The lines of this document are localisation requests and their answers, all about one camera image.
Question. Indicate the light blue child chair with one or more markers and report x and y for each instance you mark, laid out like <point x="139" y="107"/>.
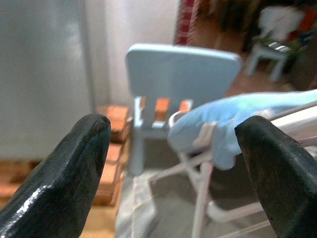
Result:
<point x="183" y="72"/>

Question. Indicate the red checkered curtain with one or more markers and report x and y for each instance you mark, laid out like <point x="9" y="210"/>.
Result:
<point x="184" y="22"/>

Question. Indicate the white object on stool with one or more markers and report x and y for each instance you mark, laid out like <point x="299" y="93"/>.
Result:
<point x="280" y="22"/>

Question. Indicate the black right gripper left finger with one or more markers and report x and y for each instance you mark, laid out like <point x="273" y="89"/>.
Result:
<point x="59" y="188"/>

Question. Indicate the small light blue stool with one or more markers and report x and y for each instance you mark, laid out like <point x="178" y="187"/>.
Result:
<point x="265" y="53"/>

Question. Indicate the grey plastic floor sheet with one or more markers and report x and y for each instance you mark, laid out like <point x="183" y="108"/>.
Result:
<point x="138" y="210"/>

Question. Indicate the white fridge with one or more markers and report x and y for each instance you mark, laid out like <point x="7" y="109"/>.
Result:
<point x="42" y="74"/>

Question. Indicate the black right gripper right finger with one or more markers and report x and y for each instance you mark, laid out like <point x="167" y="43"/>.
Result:
<point x="284" y="173"/>

